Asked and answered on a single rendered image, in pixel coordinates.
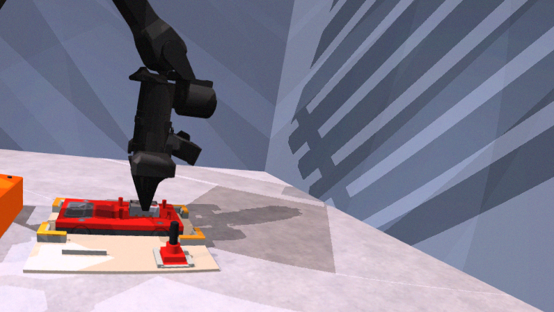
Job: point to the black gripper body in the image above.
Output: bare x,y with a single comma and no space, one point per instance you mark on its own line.
148,143

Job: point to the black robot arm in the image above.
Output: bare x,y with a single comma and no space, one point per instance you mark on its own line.
163,50

